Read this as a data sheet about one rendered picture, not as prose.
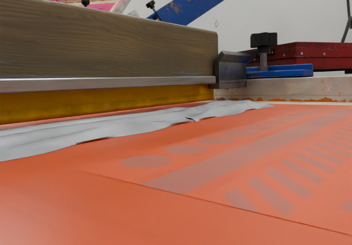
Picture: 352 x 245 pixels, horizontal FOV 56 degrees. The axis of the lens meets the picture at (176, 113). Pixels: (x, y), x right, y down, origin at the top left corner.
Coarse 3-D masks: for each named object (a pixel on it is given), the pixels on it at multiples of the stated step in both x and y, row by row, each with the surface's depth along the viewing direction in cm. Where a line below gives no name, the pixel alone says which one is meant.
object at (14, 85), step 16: (0, 80) 23; (16, 80) 24; (32, 80) 24; (48, 80) 25; (64, 80) 27; (80, 80) 28; (96, 80) 29; (112, 80) 30; (128, 80) 32; (144, 80) 34; (160, 80) 36; (176, 80) 38; (192, 80) 40; (208, 80) 43
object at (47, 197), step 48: (96, 144) 19; (144, 144) 18; (0, 192) 11; (48, 192) 11; (96, 192) 11; (144, 192) 10; (0, 240) 7; (48, 240) 7; (96, 240) 7; (144, 240) 7; (192, 240) 7; (240, 240) 7; (288, 240) 7; (336, 240) 7
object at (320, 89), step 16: (256, 80) 51; (272, 80) 50; (288, 80) 48; (304, 80) 47; (320, 80) 45; (336, 80) 44; (224, 96) 55; (240, 96) 53; (256, 96) 51; (272, 96) 50; (288, 96) 48; (304, 96) 47; (320, 96) 46; (336, 96) 44
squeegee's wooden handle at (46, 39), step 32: (0, 0) 24; (32, 0) 26; (0, 32) 24; (32, 32) 26; (64, 32) 28; (96, 32) 30; (128, 32) 34; (160, 32) 37; (192, 32) 42; (0, 64) 24; (32, 64) 26; (64, 64) 28; (96, 64) 31; (128, 64) 34; (160, 64) 38; (192, 64) 43
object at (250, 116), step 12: (144, 108) 43; (156, 108) 43; (264, 108) 38; (276, 108) 38; (288, 108) 37; (300, 108) 37; (324, 108) 36; (336, 108) 35; (348, 108) 35; (204, 120) 28; (216, 120) 28; (228, 120) 28; (240, 120) 28; (252, 120) 27
